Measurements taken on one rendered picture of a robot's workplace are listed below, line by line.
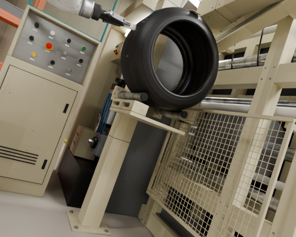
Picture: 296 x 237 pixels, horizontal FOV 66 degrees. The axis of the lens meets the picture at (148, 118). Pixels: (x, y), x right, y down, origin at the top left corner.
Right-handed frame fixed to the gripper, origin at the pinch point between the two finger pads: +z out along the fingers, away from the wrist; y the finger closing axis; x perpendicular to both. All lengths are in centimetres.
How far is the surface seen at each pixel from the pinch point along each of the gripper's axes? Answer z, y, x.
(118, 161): 21, 27, 80
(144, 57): 7.1, -11.6, 16.8
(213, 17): 61, 10, -31
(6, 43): -95, 360, -28
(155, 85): 16.7, -11.9, 28.7
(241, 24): 67, -11, -23
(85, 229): 7, 23, 125
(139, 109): 11.6, -9.7, 42.7
